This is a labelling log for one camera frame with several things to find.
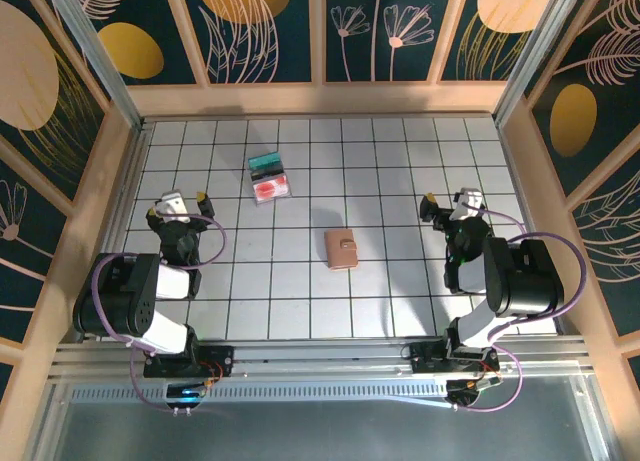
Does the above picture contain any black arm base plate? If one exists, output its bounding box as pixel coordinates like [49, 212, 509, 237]
[408, 339, 501, 378]
[143, 344, 235, 380]

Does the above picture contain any grey metal plate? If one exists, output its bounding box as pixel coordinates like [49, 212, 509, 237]
[49, 399, 601, 461]

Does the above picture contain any black controller board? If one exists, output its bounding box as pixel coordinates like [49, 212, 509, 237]
[446, 375, 504, 411]
[166, 380, 210, 413]

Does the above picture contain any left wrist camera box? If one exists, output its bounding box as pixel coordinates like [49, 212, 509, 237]
[148, 189, 191, 226]

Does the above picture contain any plain teal card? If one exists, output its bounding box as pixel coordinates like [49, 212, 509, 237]
[248, 151, 282, 172]

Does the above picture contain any aluminium corner post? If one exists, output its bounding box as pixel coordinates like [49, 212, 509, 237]
[492, 0, 587, 127]
[39, 0, 149, 132]

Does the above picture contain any slotted grey cable duct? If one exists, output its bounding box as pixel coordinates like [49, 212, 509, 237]
[69, 384, 451, 403]

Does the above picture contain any pink leather card holder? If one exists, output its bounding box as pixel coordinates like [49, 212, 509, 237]
[323, 227, 361, 271]

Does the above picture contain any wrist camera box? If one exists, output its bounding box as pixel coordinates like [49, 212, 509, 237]
[451, 187, 485, 222]
[148, 189, 191, 226]

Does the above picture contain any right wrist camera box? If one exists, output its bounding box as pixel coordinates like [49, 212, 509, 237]
[451, 187, 485, 222]

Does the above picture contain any aluminium frame rail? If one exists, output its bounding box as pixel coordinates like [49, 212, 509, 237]
[49, 336, 599, 388]

